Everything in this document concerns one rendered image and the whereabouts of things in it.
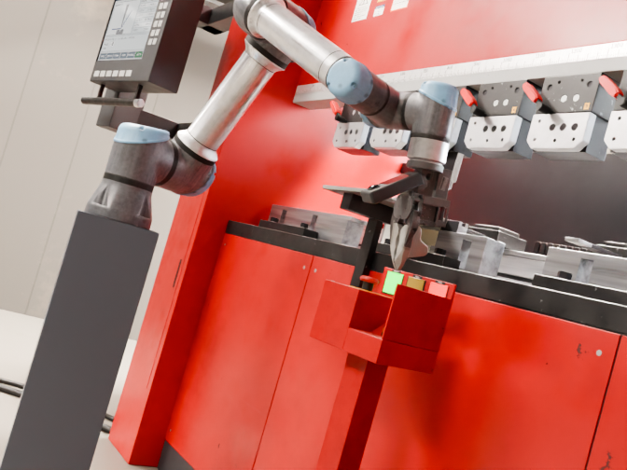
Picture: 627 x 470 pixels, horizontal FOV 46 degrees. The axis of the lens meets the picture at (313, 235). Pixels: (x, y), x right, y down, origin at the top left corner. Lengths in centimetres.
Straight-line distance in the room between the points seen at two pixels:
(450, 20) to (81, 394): 132
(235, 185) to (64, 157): 260
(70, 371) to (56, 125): 347
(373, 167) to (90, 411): 155
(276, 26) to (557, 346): 81
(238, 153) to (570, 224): 110
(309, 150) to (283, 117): 16
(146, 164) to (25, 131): 337
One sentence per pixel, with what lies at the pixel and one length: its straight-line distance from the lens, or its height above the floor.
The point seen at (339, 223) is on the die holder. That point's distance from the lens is 217.
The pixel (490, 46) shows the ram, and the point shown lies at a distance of 191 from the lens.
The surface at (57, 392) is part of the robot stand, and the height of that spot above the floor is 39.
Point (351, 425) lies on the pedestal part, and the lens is 145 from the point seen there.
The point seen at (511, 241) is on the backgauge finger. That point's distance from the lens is 201.
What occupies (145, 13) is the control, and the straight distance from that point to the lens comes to 275.
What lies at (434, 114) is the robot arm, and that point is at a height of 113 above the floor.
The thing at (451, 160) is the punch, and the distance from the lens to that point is 189.
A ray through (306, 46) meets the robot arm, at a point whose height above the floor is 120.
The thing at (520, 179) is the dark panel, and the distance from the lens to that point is 244.
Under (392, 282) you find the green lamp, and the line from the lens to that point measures 156.
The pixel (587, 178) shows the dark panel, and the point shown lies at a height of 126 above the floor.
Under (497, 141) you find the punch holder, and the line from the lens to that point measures 175.
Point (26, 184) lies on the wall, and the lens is 502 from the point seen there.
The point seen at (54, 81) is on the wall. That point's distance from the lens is 507.
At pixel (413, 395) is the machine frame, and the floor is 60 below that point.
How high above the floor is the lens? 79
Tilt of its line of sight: 3 degrees up
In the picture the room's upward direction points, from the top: 16 degrees clockwise
